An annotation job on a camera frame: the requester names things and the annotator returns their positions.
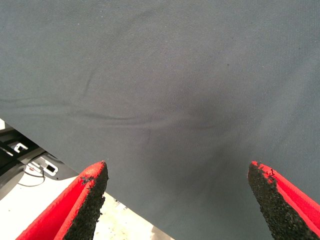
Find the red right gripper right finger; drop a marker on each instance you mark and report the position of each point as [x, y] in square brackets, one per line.
[287, 212]

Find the black metal frame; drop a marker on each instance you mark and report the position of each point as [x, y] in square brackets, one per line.
[7, 137]

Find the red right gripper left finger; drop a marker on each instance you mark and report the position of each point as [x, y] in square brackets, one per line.
[75, 212]

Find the dark grey table cloth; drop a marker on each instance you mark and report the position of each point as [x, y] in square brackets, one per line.
[175, 75]

